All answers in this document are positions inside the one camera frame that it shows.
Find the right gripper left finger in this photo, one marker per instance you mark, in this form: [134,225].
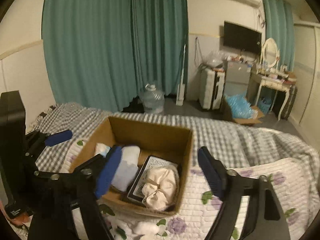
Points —
[93,178]

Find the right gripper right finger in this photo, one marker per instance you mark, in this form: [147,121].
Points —
[265,218]

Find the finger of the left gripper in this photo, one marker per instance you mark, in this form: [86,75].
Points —
[57,138]

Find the cream lace fabric bundle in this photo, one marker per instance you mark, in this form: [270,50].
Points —
[161,188]

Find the white sock ball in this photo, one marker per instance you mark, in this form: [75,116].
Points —
[145,228]

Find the blue floral tissue pack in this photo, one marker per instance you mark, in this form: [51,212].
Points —
[101,149]

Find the white floral quilt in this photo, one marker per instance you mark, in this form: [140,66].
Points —
[296,193]

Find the brown cardboard box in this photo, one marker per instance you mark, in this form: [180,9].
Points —
[174,144]

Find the grey checked blanket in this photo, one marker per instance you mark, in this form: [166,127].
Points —
[235,145]

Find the clear water jug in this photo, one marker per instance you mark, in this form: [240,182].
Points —
[152,99]

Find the white wardrobe door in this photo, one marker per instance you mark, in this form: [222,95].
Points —
[305,112]

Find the large teal curtain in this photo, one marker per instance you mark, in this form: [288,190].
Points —
[102,53]

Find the cardboard box blue plastic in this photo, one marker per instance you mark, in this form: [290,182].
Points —
[237,109]

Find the white flat mop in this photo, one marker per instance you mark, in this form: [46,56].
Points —
[181,85]

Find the blue plastic basket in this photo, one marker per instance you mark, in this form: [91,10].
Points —
[264,104]

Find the white dressing table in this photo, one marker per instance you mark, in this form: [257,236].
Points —
[283,85]

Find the silver mini fridge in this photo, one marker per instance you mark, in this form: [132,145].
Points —
[237,77]

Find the white suitcase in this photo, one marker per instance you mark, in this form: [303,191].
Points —
[211,89]

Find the white oval vanity mirror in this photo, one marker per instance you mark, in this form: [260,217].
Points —
[270,54]

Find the clear plastic bag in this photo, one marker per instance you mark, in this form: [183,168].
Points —
[214,59]

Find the teal window curtain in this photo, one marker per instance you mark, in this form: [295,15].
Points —
[280,27]

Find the black wall television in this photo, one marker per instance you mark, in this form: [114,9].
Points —
[241,38]

